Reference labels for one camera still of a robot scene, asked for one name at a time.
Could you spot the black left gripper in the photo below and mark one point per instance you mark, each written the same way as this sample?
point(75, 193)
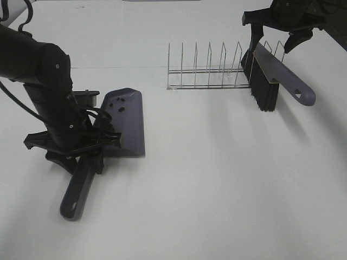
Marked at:
point(63, 141)

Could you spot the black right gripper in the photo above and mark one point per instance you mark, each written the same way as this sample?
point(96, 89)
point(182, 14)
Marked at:
point(284, 15)

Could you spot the pile of coffee beans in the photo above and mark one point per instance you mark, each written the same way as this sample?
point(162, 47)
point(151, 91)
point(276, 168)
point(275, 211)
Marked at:
point(117, 104)

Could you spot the purple plastic dustpan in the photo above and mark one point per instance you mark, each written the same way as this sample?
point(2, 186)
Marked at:
point(131, 123)

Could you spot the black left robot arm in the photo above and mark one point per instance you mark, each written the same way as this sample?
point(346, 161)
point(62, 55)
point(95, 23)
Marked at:
point(44, 70)

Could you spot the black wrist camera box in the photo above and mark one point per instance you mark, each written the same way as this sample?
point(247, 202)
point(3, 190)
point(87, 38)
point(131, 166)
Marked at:
point(86, 97)

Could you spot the metal wire dish rack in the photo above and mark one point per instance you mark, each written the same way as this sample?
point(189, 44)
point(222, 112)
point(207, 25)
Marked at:
point(192, 67)

